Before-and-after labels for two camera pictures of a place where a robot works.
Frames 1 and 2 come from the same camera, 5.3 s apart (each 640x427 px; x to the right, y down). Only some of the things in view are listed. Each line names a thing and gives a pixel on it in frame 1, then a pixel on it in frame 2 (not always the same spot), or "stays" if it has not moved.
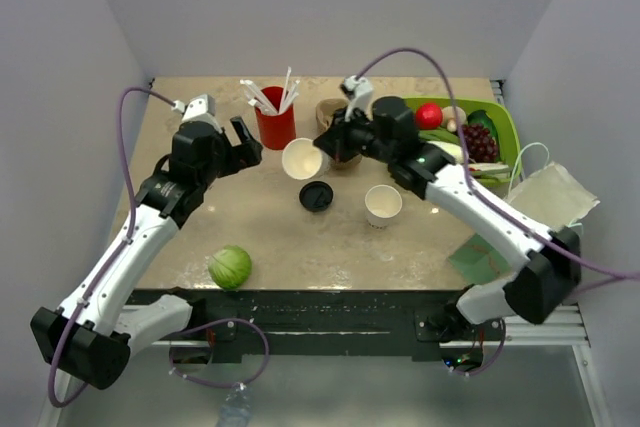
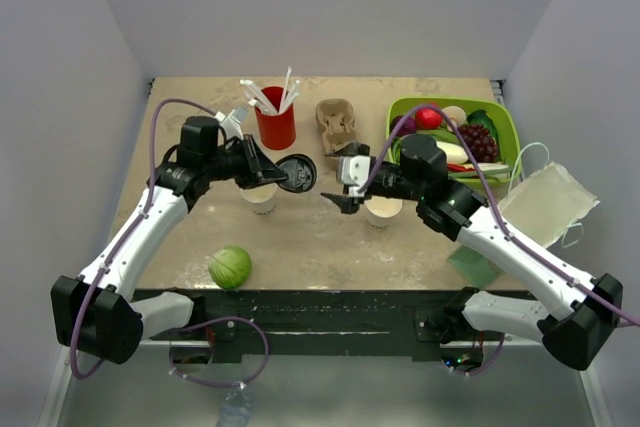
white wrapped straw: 282,104 stays
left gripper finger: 242,130 to 269,175
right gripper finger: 335,141 to 354,149
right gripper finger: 344,155 to 346,204
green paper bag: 478,262 stays
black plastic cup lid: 315,196 to 301,172
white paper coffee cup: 382,203 stays
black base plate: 324,323 stays
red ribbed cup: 276,132 stays
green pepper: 439,135 stays
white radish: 454,151 stays
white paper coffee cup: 302,158 to 262,198
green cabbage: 230,267 stays
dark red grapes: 479,144 stays
